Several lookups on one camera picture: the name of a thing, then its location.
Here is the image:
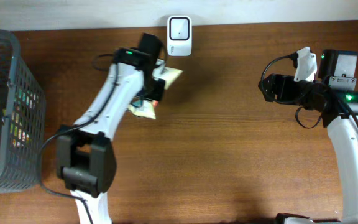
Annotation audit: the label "yellow snack bag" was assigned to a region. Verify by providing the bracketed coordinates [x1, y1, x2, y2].
[127, 59, 183, 119]

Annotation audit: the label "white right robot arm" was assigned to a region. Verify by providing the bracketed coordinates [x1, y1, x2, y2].
[258, 47, 358, 223]

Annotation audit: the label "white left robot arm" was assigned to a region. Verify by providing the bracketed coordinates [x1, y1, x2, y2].
[56, 33, 166, 223]

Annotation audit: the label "white barcode scanner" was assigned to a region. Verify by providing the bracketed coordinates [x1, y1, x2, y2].
[167, 16, 193, 57]

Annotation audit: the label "colourful items in basket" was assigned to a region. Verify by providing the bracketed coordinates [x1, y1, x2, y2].
[2, 88, 40, 148]

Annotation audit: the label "grey plastic mesh basket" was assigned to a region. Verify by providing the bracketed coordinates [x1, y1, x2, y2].
[0, 30, 46, 194]

